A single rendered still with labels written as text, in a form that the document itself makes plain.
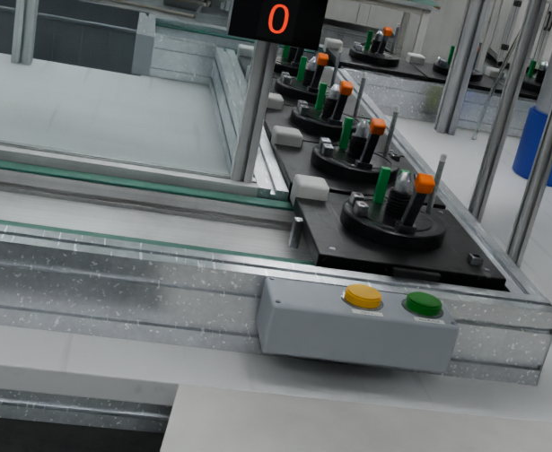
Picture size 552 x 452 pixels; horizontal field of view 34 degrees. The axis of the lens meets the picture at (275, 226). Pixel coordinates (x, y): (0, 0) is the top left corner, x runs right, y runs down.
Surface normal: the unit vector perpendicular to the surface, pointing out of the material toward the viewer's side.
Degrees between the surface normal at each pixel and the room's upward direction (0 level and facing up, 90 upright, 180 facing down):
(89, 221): 0
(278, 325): 90
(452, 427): 0
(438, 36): 90
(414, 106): 90
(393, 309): 0
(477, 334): 90
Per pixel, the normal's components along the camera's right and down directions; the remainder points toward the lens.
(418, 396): 0.19, -0.92
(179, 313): 0.12, 0.37
